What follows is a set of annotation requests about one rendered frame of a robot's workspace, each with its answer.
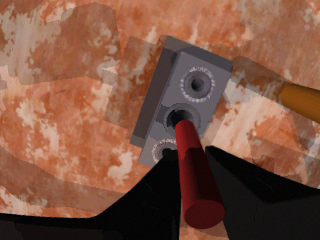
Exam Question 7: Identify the red peg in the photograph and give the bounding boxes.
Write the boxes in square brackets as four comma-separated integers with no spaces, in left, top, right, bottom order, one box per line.
[175,120,227,229]

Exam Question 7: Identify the dark brown cylinder with orange top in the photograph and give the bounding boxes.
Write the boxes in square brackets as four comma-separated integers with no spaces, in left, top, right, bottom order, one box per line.
[280,84,320,124]

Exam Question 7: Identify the grey plate with holes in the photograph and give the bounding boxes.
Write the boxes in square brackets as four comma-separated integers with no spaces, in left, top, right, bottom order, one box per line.
[137,52,231,167]

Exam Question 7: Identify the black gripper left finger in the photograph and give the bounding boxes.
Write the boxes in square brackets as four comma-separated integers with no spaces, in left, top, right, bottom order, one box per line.
[0,149,181,240]

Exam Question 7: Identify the grey base plate with two pins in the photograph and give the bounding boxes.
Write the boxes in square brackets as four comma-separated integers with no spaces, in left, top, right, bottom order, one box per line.
[129,35,233,148]

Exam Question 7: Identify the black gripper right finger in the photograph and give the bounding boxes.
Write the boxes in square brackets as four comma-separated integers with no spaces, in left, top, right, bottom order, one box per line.
[204,147,320,240]

